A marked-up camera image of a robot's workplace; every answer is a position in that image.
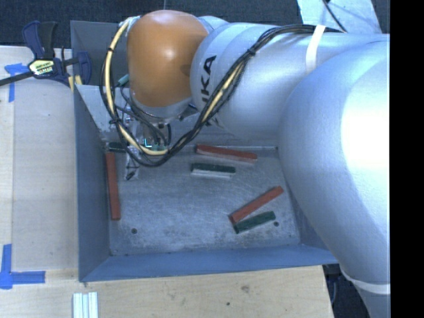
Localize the dark green flat block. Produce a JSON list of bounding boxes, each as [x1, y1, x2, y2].
[[189, 162, 237, 180], [233, 210, 277, 235]]

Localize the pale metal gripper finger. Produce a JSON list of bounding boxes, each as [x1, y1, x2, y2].
[[125, 148, 141, 181]]

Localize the pale wood board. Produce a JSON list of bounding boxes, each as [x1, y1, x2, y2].
[[11, 46, 81, 272]]

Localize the red-brown flat block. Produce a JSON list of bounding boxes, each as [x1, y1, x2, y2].
[[194, 144, 258, 166], [105, 152, 122, 221], [228, 185, 285, 226]]

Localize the grey metal bin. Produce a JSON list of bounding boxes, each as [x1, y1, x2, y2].
[[70, 20, 339, 283]]

